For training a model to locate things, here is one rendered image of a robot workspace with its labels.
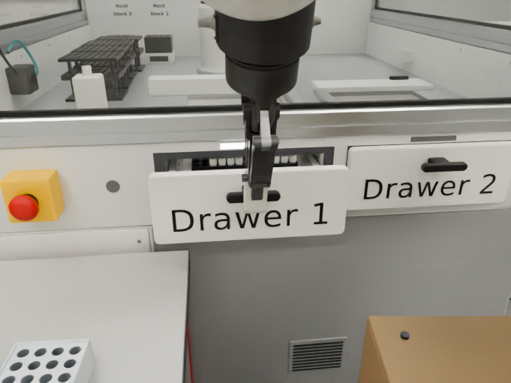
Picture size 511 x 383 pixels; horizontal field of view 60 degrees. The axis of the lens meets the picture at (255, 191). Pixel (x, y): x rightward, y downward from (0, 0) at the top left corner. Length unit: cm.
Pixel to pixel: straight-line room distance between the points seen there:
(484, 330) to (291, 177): 31
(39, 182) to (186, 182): 22
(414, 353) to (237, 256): 44
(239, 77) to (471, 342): 33
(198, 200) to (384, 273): 42
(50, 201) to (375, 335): 50
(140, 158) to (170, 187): 11
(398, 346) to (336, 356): 56
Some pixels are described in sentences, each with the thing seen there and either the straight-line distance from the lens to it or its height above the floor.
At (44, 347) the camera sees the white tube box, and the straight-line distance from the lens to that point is 59.
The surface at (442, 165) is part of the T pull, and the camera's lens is 76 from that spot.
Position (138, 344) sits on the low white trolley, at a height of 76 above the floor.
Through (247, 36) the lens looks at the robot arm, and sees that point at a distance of 41.
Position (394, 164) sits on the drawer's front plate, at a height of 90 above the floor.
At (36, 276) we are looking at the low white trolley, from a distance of 77.
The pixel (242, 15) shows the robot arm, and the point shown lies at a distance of 27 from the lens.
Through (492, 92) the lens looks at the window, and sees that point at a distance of 84.
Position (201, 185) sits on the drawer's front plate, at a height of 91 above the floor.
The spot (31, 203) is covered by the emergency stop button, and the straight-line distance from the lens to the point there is 71.
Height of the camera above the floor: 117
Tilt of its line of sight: 25 degrees down
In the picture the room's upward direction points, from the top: straight up
